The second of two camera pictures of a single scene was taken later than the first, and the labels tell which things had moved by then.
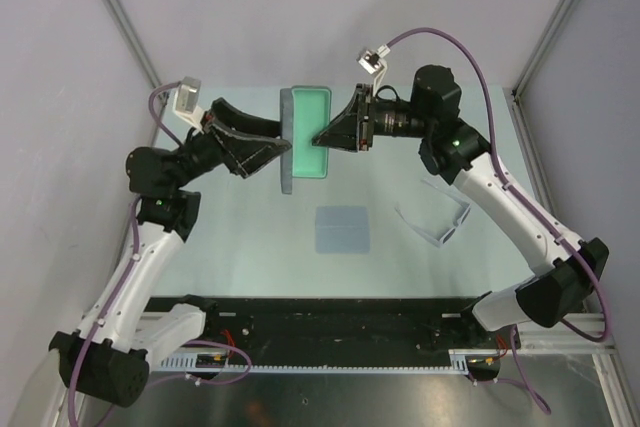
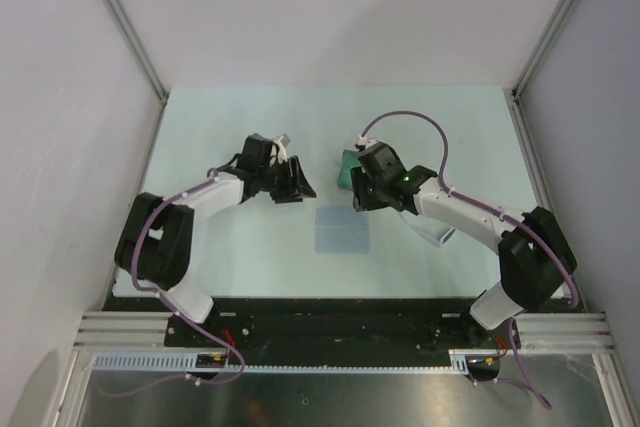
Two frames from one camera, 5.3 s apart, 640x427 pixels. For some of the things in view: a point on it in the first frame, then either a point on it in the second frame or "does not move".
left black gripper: (240, 152) → (296, 188)
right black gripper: (350, 129) → (361, 200)
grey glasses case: (305, 112) → (350, 159)
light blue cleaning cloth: (342, 230) does not move
